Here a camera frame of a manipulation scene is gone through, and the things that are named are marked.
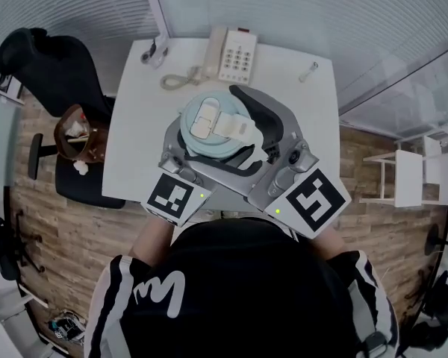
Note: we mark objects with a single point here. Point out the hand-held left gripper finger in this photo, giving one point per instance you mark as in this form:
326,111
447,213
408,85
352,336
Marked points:
173,136

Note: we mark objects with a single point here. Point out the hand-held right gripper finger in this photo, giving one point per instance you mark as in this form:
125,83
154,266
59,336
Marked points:
272,118
227,177

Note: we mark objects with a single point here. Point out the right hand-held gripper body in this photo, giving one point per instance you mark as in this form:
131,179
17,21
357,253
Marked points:
315,200

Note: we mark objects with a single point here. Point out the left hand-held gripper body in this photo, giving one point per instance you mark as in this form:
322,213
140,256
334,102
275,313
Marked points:
170,198

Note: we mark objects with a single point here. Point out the light blue bottle lid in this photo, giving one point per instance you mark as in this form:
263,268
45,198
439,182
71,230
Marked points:
216,121

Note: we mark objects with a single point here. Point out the person's left forearm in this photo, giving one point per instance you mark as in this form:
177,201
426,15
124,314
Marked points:
153,239

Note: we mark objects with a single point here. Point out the person's right forearm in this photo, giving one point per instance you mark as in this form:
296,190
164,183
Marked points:
330,242

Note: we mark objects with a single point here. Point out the small clear plastic item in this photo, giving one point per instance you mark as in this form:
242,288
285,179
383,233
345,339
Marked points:
309,71

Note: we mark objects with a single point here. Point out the white desk telephone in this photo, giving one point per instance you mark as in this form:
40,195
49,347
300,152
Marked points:
237,56

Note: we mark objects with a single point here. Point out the small grey white device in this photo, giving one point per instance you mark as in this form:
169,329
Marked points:
155,52

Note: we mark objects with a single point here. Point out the brown trash bin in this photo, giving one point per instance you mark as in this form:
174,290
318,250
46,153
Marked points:
83,134

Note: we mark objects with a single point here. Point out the crumpled white paper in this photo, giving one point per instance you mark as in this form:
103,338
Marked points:
80,167

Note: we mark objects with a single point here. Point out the white shelf unit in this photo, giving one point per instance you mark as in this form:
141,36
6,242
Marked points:
408,177

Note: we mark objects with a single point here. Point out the black white-striped shirt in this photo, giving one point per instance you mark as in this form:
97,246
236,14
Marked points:
246,293

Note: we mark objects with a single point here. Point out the black office chair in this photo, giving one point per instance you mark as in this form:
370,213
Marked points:
56,69

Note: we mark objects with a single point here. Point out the black chair with star base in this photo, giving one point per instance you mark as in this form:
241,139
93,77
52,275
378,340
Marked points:
442,297

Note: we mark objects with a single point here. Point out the black swivel chair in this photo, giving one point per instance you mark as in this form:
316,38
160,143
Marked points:
7,248

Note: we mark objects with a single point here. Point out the framed pictures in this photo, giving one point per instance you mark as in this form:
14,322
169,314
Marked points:
0,80

